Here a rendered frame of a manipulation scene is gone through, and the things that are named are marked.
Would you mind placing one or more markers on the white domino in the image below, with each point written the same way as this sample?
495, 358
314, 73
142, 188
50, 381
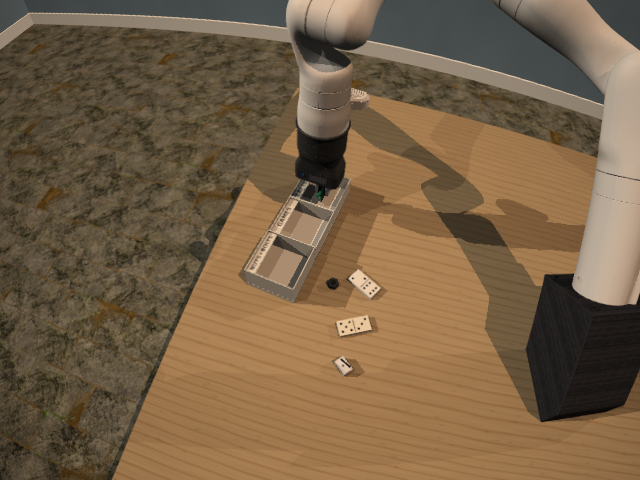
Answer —
353, 326
364, 284

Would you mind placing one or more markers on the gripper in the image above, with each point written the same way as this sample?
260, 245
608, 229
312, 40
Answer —
322, 139

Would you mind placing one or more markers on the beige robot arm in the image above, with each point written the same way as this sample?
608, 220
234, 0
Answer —
608, 266

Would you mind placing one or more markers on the grey three-compartment bin rack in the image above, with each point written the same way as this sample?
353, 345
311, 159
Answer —
289, 249

